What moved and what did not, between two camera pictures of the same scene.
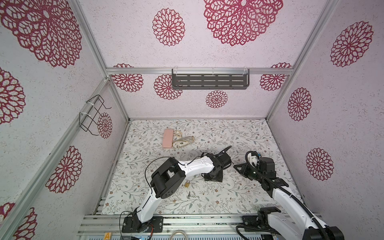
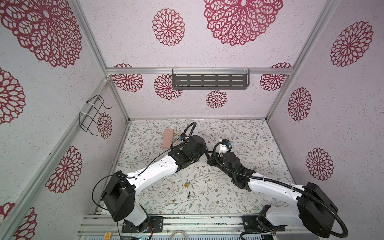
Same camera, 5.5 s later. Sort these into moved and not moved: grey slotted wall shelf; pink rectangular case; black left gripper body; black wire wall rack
Moved: black left gripper body
Not moved: grey slotted wall shelf; black wire wall rack; pink rectangular case
